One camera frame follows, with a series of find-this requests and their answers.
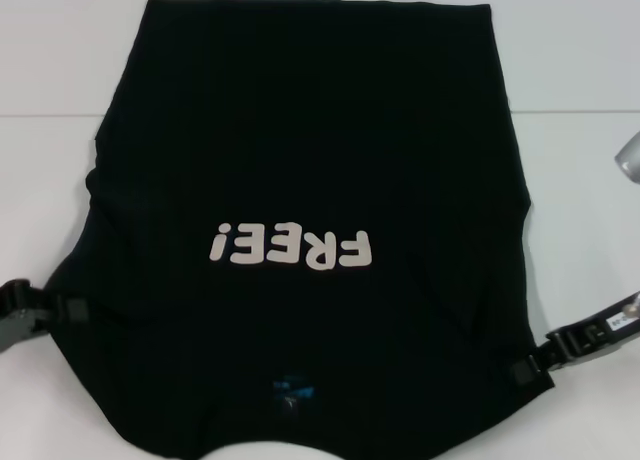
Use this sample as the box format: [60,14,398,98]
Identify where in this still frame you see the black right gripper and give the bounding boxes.
[509,288,640,387]

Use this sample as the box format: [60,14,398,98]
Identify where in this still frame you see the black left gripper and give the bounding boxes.
[0,278,90,354]

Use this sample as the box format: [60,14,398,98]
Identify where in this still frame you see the black shirt with FREE print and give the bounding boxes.
[43,0,555,434]

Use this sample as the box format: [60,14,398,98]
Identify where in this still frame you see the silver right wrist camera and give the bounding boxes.
[614,129,640,186]

